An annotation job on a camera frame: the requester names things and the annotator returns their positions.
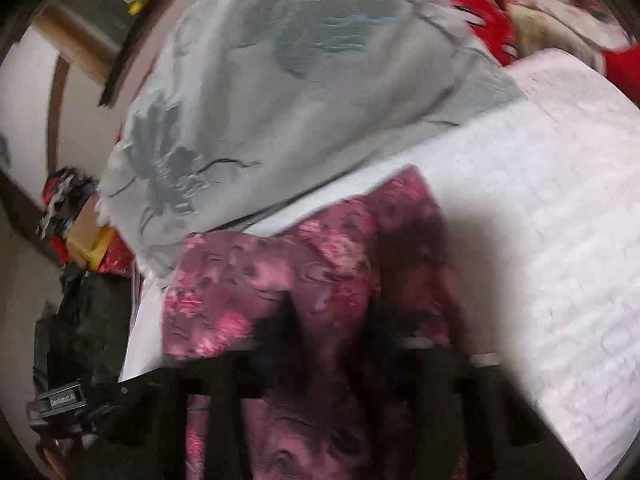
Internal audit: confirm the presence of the cardboard box with yellow tape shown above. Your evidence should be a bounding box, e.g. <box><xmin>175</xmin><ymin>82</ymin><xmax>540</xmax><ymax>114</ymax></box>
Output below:
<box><xmin>65</xmin><ymin>195</ymin><xmax>115</xmax><ymax>271</ymax></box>

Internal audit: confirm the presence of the dark green hooded jacket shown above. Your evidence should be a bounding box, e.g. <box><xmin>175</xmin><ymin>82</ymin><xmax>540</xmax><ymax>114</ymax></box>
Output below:
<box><xmin>32</xmin><ymin>263</ymin><xmax>132</xmax><ymax>393</ymax></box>

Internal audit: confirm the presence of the red cloth beside bed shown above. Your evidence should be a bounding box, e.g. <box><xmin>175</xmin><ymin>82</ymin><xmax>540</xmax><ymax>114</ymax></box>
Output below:
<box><xmin>603</xmin><ymin>44</ymin><xmax>640</xmax><ymax>105</ymax></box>

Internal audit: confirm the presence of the grey floral pillow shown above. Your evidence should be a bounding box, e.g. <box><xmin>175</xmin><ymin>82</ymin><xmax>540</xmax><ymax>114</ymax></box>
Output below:
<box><xmin>99</xmin><ymin>0</ymin><xmax>521</xmax><ymax>278</ymax></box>

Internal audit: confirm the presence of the purple pink floral garment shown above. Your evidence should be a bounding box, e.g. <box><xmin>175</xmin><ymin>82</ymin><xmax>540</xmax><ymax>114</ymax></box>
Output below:
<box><xmin>162</xmin><ymin>166</ymin><xmax>472</xmax><ymax>479</ymax></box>

